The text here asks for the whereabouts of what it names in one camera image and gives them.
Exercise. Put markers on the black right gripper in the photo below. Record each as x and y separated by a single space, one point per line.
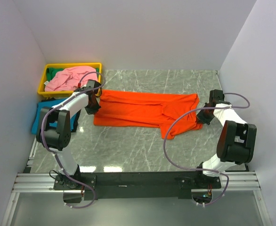
200 117

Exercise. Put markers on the orange t-shirt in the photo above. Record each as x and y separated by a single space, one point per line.
173 114

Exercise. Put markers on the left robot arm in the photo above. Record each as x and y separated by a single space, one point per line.
54 130

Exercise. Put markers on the pink t-shirt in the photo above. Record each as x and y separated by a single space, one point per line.
68 82

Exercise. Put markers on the folded blue t-shirt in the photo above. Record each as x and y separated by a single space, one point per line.
38 117

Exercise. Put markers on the yellow plastic bin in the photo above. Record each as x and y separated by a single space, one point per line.
61 94

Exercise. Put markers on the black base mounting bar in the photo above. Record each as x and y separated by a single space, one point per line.
116 185

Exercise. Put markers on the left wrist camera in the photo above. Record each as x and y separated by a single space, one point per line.
91 85

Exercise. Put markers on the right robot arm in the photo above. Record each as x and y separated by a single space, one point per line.
237 140

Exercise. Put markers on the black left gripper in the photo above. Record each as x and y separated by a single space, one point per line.
91 111

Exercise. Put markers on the green t-shirt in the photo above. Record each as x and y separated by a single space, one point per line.
51 72

